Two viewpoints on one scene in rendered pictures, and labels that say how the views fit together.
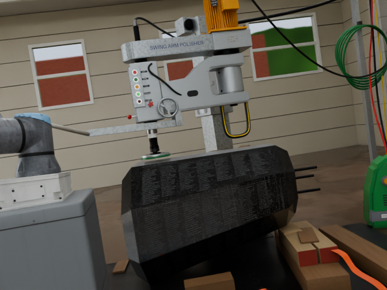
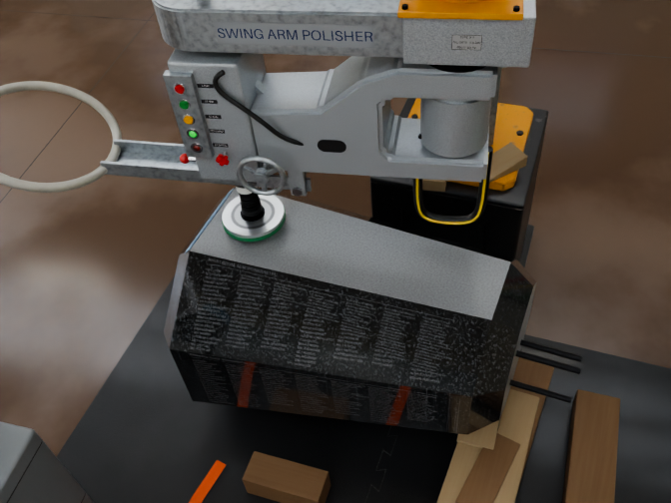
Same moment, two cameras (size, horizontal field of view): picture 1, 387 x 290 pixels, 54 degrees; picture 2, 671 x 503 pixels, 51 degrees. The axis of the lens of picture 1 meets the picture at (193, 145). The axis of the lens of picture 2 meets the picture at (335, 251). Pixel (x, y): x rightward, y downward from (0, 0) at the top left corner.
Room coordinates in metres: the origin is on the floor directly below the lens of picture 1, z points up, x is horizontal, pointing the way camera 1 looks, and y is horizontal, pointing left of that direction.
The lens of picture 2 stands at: (1.42, -0.74, 2.58)
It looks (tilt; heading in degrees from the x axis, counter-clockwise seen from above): 48 degrees down; 27
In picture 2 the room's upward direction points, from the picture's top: 7 degrees counter-clockwise
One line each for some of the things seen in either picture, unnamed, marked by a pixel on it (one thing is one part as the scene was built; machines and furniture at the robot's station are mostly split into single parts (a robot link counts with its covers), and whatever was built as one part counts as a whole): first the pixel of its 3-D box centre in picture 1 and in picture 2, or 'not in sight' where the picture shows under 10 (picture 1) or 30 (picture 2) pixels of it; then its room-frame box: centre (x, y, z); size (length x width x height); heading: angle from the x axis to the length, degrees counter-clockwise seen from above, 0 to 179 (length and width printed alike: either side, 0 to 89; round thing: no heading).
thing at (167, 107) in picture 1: (167, 107); (264, 168); (2.74, 0.15, 1.23); 0.15 x 0.10 x 0.15; 102
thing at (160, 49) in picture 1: (186, 49); (337, 18); (2.91, -0.05, 1.65); 0.96 x 0.25 x 0.17; 102
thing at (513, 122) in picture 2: not in sight; (462, 137); (3.61, -0.24, 0.76); 0.49 x 0.49 x 0.05; 2
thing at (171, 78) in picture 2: (136, 87); (190, 116); (2.71, 0.33, 1.41); 0.08 x 0.03 x 0.28; 102
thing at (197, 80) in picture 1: (198, 90); (358, 121); (2.90, -0.10, 1.34); 0.74 x 0.23 x 0.49; 102
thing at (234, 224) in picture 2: (155, 154); (253, 214); (2.83, 0.29, 0.91); 0.21 x 0.21 x 0.01
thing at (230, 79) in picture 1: (230, 80); (454, 110); (2.97, -0.35, 1.38); 0.19 x 0.19 x 0.20
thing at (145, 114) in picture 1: (156, 93); (254, 109); (2.85, 0.21, 1.36); 0.36 x 0.22 x 0.45; 102
